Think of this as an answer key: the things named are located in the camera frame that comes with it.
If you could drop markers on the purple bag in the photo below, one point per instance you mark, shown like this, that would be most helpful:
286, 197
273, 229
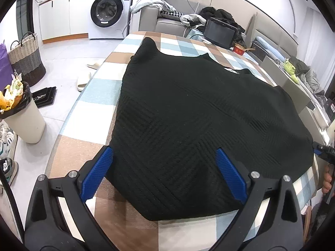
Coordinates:
5, 62

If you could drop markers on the grey crumpled bedding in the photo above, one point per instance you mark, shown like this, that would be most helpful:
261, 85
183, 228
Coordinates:
310, 78

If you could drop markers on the grey sofa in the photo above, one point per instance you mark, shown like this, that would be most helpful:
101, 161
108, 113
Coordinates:
167, 24

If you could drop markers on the black framed glass door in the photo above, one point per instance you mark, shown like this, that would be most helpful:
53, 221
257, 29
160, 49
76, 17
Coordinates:
24, 13

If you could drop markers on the woven laundry basket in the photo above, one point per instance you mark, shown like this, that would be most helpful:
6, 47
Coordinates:
27, 60

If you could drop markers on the black knit sweater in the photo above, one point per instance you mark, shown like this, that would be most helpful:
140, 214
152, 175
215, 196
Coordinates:
196, 115

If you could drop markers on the houndstooth pillow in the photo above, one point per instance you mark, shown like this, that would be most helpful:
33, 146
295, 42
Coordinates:
171, 14

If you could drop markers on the green plush toy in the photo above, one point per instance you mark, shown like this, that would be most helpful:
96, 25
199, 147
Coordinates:
289, 66

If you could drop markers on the brown blue checked tablecloth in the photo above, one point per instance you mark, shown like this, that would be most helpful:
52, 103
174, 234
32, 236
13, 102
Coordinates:
99, 91

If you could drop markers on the beige slipper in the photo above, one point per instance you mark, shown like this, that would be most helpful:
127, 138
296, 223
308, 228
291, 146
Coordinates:
94, 65
83, 82

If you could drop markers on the black tray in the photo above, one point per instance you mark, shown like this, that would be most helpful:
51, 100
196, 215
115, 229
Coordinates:
44, 96

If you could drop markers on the light grey garment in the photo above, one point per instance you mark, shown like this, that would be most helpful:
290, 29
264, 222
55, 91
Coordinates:
151, 4

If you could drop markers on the person's right hand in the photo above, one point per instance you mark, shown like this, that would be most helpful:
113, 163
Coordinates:
326, 180

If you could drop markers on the white grey garment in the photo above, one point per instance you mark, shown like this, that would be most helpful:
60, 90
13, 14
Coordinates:
192, 19

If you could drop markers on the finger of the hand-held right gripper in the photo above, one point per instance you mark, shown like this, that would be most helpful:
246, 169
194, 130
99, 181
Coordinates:
325, 153

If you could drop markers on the blue pillow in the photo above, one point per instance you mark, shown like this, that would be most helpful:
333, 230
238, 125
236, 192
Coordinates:
269, 47

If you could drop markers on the pile of black clothes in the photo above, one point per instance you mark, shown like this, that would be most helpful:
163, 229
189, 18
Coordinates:
222, 14

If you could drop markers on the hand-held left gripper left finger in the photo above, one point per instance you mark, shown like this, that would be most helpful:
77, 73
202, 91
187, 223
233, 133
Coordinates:
96, 172

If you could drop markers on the white washing machine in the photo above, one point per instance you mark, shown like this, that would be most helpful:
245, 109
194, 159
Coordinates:
110, 13

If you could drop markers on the red bowl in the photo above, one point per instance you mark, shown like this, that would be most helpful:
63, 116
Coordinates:
239, 49

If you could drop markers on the white lower kitchen cabinets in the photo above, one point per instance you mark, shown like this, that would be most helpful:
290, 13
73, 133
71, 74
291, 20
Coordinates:
62, 15

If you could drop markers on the white green sneaker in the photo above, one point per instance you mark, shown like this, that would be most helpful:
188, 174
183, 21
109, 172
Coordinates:
7, 141
9, 171

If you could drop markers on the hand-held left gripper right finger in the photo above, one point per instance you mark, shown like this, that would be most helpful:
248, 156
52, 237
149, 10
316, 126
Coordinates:
230, 172

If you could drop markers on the black countertop oven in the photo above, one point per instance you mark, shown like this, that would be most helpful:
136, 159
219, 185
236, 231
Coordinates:
218, 34

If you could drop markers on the small green toy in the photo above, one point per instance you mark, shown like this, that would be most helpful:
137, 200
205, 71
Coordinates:
294, 79

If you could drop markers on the white trash bin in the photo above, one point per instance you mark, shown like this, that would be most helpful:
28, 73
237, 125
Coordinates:
26, 123

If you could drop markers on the wooden chopsticks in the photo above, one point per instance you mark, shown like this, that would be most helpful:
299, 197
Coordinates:
250, 48

